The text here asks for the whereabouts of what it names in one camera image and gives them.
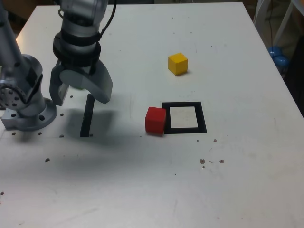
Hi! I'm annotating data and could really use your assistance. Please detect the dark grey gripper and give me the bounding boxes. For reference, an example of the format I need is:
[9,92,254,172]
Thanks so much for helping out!
[49,59,114,107]

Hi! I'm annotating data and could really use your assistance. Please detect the red cube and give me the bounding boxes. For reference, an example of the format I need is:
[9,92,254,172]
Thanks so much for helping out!
[145,106,167,137]

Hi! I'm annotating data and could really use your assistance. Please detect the yellow cube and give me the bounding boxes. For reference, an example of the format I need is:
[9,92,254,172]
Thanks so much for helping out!
[168,52,189,76]

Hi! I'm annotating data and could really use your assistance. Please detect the black tape square outline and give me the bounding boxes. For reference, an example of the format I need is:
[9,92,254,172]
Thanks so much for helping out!
[161,101,208,134]

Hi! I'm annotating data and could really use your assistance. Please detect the black tape strip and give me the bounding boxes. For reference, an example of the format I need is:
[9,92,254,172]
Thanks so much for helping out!
[79,93,95,138]

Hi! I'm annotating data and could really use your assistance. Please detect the blue round ball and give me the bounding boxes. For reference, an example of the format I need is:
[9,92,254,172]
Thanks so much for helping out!
[267,45,282,58]
[274,55,290,68]

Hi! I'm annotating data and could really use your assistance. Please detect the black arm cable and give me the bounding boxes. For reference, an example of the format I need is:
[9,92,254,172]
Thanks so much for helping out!
[97,0,117,38]

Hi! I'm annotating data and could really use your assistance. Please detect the white metal frame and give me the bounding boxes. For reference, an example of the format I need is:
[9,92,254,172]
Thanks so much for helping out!
[252,0,301,47]

